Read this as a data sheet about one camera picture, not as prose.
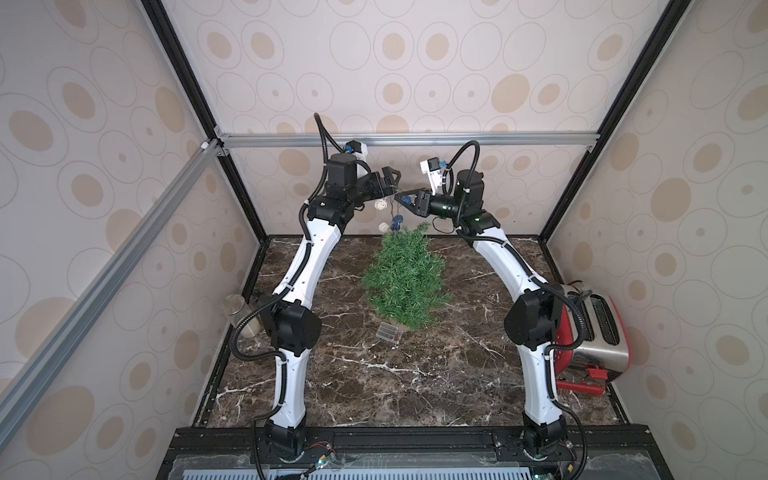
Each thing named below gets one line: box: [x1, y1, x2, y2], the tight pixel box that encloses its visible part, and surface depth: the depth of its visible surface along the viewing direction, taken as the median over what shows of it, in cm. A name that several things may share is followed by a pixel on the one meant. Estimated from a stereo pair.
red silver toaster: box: [553, 283, 632, 395], surface depth 77 cm
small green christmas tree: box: [362, 222, 453, 331], surface depth 75 cm
